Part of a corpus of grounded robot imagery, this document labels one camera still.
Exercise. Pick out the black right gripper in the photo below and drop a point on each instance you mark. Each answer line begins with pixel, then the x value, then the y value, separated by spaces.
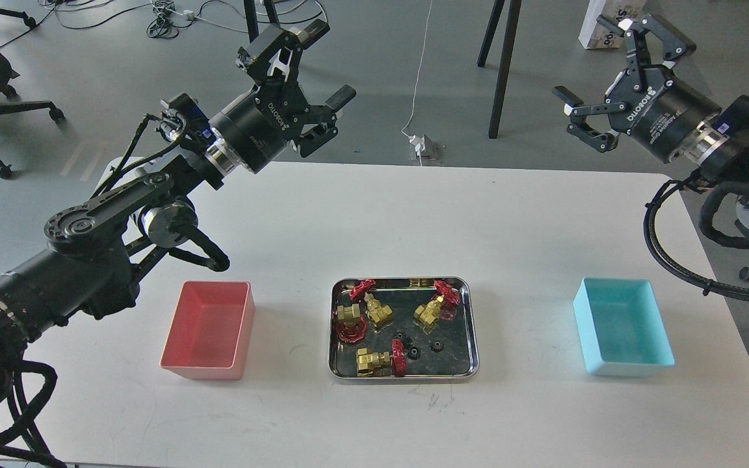
pixel 662 112

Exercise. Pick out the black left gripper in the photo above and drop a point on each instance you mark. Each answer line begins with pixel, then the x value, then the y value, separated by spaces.
pixel 255 127

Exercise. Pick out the brass valve red handwheel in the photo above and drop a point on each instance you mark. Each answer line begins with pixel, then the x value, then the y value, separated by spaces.
pixel 350 326

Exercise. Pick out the small black gear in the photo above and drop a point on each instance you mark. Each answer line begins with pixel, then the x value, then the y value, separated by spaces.
pixel 437 346
pixel 404 338
pixel 413 352

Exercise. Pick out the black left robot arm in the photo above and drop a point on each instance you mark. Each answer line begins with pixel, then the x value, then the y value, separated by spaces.
pixel 98 252

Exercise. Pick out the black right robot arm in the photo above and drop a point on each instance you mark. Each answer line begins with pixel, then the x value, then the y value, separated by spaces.
pixel 720 150

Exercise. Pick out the brass valve top middle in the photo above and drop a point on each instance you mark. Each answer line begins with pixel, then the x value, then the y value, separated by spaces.
pixel 378 313

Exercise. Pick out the light blue plastic box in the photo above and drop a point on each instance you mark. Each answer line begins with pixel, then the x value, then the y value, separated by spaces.
pixel 621 328

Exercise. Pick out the pink plastic box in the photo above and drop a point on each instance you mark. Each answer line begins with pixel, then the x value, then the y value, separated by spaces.
pixel 210 332

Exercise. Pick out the brass valve top right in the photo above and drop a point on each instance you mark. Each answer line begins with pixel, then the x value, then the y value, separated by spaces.
pixel 442 306

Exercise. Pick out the brass valve bottom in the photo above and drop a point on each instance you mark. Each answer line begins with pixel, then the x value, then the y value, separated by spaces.
pixel 392 362

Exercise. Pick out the black table leg left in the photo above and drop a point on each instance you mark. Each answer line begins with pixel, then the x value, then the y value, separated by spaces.
pixel 252 19

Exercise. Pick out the black table leg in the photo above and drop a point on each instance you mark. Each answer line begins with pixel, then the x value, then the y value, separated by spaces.
pixel 509 38
pixel 252 19

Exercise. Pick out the white power adapter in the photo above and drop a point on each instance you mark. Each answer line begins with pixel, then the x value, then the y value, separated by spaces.
pixel 424 149

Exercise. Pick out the black table leg right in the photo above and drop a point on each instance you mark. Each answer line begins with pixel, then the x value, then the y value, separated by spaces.
pixel 509 38

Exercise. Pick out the shiny metal tray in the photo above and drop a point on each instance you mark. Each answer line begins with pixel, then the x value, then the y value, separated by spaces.
pixel 459 360

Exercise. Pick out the black cable bundle floor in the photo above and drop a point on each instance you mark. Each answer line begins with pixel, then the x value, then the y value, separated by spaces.
pixel 167 19

